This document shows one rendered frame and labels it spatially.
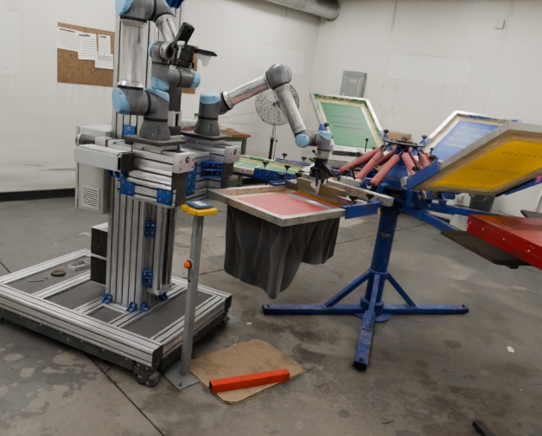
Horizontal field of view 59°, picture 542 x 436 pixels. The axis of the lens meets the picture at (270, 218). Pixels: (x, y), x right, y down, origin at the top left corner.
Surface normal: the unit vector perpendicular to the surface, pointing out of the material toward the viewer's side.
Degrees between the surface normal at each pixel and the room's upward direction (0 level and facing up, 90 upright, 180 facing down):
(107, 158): 90
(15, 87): 90
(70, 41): 88
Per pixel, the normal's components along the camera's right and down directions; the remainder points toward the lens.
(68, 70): 0.69, 0.28
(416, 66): -0.71, 0.10
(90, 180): -0.40, 0.20
